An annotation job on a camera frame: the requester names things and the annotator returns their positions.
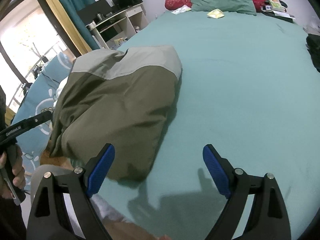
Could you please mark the white folded garment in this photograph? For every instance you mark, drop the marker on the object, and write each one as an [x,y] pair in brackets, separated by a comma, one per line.
[59,90]

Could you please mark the teal bed sheet mattress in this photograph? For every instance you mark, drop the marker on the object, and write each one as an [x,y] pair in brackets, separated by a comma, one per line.
[250,89]

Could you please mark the black monitor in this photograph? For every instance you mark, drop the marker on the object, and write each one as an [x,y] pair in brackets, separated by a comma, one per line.
[90,12]

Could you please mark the black clothes pile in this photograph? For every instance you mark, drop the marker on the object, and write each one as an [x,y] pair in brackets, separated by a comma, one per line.
[313,46]

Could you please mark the blue cartoon blanket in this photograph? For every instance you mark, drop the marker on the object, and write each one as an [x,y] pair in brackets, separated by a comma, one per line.
[40,98]

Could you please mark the snack bag on bed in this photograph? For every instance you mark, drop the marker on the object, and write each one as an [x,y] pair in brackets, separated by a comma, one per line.
[276,6]

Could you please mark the olive green hooded jacket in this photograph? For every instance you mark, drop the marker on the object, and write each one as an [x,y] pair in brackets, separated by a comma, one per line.
[122,98]

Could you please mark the books stack on bed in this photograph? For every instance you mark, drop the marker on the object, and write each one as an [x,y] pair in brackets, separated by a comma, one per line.
[267,10]

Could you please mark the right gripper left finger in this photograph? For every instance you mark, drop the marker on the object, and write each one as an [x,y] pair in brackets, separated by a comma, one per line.
[48,218]

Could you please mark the white paper leaflet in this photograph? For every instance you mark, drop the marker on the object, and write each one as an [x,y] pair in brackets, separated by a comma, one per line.
[180,10]

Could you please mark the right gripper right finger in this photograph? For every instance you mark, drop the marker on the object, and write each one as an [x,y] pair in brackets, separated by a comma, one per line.
[268,218]

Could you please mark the person left hand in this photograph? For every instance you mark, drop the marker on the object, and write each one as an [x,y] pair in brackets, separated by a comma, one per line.
[12,175]

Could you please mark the white wooden desk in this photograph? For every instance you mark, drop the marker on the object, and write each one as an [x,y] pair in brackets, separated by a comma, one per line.
[123,24]

